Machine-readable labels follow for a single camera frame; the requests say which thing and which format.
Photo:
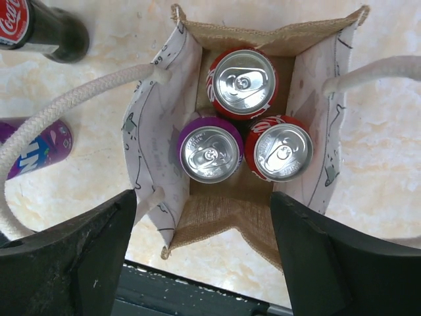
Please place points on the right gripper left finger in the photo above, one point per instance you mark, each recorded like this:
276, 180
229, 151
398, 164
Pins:
72, 268

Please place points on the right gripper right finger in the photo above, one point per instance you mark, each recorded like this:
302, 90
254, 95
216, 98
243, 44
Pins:
332, 269

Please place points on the purple soda can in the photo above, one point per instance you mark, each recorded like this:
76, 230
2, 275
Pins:
51, 146
210, 149

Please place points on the red soda can front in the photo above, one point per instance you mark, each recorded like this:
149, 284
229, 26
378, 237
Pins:
278, 148

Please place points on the red soda can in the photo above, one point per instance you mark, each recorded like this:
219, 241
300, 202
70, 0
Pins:
278, 148
242, 83

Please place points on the cola glass bottle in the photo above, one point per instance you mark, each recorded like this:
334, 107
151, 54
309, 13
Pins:
31, 26

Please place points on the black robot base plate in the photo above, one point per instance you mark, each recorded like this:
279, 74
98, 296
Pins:
143, 290

